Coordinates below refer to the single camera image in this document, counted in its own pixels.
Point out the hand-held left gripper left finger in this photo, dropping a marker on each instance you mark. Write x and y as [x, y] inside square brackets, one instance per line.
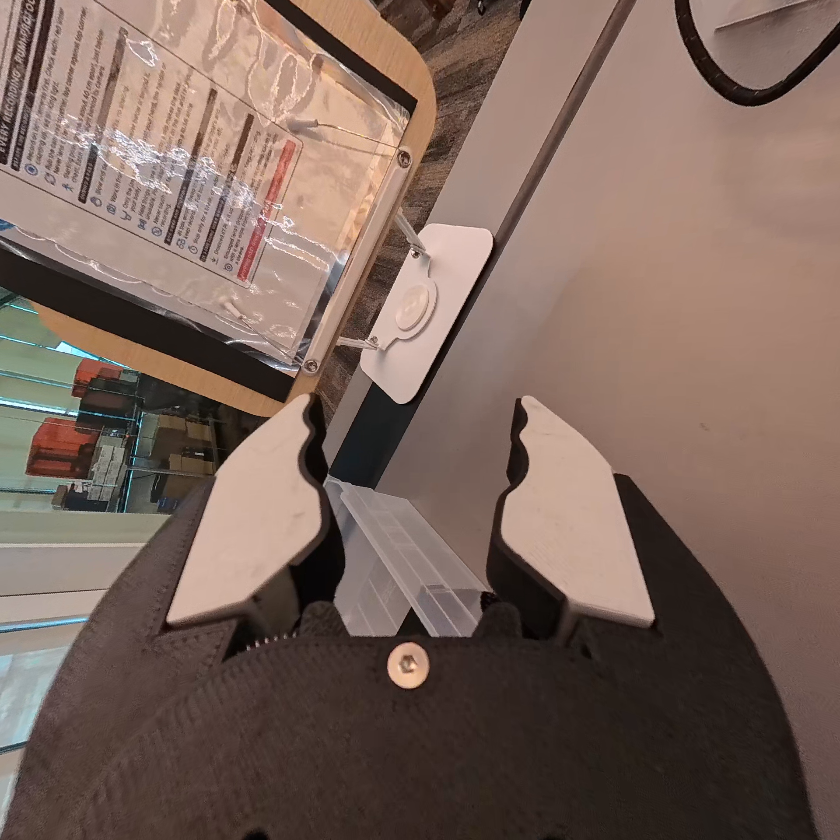
[262, 499]

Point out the clear plastic box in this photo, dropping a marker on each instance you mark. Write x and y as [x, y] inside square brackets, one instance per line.
[407, 558]

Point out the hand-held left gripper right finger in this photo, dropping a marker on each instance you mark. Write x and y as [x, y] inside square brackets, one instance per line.
[571, 525]

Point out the storage shelves with boxes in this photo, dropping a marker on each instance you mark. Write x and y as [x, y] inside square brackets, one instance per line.
[98, 453]

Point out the white board stand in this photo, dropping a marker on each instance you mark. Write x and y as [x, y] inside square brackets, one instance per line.
[446, 295]

